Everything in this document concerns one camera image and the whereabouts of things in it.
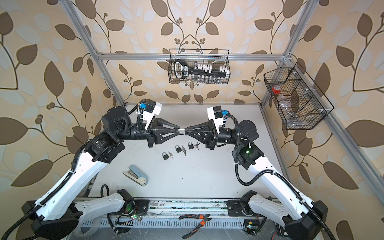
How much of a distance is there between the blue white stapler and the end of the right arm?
1.61 feet

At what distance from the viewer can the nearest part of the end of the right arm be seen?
0.50 m

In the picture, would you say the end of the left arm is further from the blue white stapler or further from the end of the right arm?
the blue white stapler

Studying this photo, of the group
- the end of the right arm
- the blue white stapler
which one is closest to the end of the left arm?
the end of the right arm

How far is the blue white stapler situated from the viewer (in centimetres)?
82
